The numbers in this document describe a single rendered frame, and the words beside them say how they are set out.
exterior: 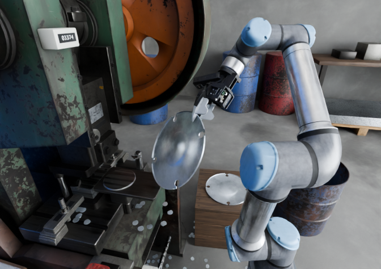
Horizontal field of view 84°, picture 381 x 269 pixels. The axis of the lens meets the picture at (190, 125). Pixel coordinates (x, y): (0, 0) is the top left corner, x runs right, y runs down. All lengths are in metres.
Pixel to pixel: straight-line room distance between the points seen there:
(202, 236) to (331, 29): 3.51
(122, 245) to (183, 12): 0.89
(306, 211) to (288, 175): 1.14
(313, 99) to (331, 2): 3.49
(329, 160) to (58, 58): 0.67
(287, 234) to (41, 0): 0.96
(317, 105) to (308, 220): 1.18
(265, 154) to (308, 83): 0.25
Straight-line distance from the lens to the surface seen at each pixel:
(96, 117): 0.80
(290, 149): 0.55
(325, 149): 0.59
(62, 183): 0.95
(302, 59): 0.70
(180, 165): 0.74
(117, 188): 0.88
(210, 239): 1.56
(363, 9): 4.24
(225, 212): 1.37
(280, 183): 0.54
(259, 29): 0.69
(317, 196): 1.57
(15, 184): 0.98
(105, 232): 0.88
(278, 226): 0.91
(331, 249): 1.87
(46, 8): 0.61
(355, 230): 2.07
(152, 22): 1.02
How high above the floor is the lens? 1.35
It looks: 27 degrees down
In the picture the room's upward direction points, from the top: straight up
